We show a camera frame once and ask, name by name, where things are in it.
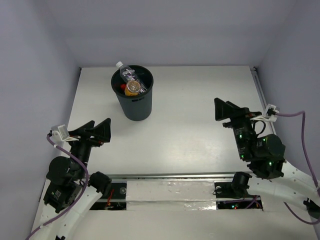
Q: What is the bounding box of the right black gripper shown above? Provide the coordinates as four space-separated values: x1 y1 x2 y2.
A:
212 97 259 159

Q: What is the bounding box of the red label clear bottle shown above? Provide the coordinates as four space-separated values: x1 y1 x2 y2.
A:
120 84 126 91

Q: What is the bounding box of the orange drink bottle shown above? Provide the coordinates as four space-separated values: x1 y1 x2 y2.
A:
124 80 141 97

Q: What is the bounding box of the clear unlabelled plastic bottle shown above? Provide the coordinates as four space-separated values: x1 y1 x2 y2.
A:
116 61 147 93

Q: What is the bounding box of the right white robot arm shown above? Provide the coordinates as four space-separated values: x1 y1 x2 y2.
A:
213 97 320 225

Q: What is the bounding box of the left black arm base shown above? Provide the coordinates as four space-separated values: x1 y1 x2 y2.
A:
88 171 112 198

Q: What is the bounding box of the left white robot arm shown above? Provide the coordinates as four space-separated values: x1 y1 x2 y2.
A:
27 118 112 240

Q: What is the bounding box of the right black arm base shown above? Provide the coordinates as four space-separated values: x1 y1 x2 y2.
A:
212 171 252 199

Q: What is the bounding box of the dark grey plastic bin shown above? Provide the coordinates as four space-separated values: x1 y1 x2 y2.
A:
110 65 154 121

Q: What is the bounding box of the white foam block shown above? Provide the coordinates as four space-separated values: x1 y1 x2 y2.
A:
125 180 217 211

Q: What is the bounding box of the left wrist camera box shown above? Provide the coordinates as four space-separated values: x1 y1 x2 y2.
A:
51 124 77 142

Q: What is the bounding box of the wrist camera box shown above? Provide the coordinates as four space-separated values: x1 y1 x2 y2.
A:
251 104 279 123
51 124 77 142

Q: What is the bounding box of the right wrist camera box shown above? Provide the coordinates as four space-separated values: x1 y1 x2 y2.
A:
251 104 279 123

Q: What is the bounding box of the aluminium rail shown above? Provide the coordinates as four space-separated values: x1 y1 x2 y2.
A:
108 171 236 180

